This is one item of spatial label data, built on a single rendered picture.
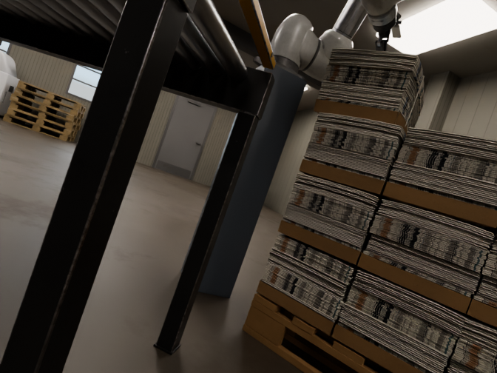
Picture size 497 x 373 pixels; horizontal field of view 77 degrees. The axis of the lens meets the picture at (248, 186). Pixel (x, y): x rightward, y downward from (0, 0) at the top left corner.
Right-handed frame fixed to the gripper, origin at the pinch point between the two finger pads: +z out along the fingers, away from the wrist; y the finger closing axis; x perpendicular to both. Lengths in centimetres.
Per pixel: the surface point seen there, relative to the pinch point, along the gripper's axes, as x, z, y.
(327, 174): 0, -17, 56
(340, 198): 7, -16, 62
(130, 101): 6, -97, 67
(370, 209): 17, -16, 63
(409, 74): 14.1, -18.3, 18.7
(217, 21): -8, -78, 44
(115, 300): -41, -46, 119
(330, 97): -9.2, -16.5, 28.9
